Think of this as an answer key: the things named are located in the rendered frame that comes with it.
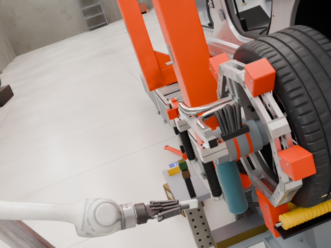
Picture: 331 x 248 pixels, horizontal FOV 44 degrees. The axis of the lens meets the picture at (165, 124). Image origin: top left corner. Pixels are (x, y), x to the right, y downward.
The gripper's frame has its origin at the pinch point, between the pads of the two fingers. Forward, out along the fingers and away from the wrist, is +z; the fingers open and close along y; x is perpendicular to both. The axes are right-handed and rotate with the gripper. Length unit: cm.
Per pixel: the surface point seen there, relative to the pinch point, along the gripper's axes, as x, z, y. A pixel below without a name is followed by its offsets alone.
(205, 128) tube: -32.3, 3.3, -11.5
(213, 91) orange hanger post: -31, 31, 49
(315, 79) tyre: -47, 36, -23
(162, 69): -13, 58, 242
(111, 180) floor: 74, -4, 205
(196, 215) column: 42, 25, 64
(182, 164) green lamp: 2.1, 12.3, 44.2
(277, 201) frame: -0.7, 30.3, -11.0
